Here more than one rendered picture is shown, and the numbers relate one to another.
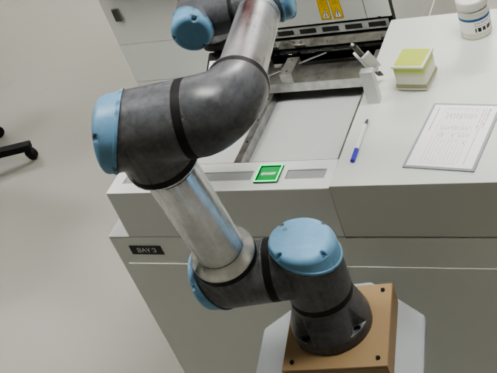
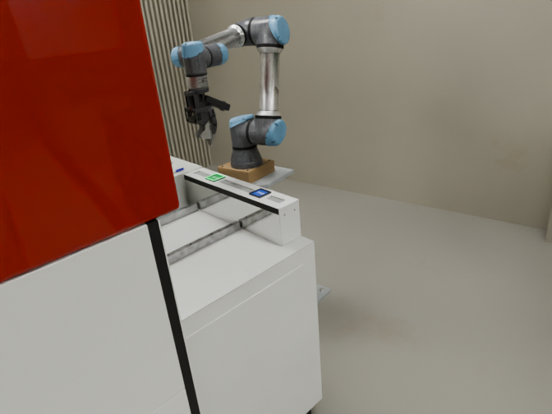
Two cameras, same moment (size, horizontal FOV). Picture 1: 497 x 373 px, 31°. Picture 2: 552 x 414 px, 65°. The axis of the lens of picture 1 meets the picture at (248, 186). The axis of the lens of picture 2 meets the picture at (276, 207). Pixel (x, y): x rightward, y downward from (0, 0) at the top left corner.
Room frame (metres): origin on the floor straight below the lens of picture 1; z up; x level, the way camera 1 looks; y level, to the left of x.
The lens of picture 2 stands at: (3.05, 0.58, 1.56)
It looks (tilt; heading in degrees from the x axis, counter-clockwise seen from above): 25 degrees down; 195
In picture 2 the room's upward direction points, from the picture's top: 5 degrees counter-clockwise
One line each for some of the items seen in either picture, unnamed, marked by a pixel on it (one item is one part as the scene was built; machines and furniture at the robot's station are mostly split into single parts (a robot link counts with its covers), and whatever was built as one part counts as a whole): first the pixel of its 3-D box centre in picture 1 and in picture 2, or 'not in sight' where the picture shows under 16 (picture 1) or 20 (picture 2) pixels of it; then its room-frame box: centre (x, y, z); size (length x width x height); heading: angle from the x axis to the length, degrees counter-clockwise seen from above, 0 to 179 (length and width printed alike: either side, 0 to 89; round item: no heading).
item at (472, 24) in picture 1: (473, 14); not in sight; (1.77, -0.63, 1.01); 0.07 x 0.07 x 0.10
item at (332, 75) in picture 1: (321, 76); not in sight; (2.01, -0.28, 0.87); 0.36 x 0.08 x 0.03; 57
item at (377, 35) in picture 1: (314, 52); not in sight; (2.09, -0.30, 0.89); 0.44 x 0.02 x 0.10; 57
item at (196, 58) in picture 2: not in sight; (195, 58); (1.58, -0.06, 1.41); 0.09 x 0.08 x 0.11; 161
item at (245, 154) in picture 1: (254, 135); (180, 253); (1.92, -0.06, 0.84); 0.50 x 0.02 x 0.03; 147
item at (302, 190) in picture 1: (227, 200); (238, 202); (1.64, 0.06, 0.89); 0.55 x 0.09 x 0.14; 57
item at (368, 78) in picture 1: (369, 72); not in sight; (1.68, -0.34, 1.03); 0.06 x 0.04 x 0.13; 147
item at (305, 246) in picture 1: (306, 262); (244, 130); (1.18, -0.04, 1.04); 0.13 x 0.12 x 0.14; 71
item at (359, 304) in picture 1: (326, 305); (246, 154); (1.18, -0.05, 0.93); 0.15 x 0.15 x 0.10
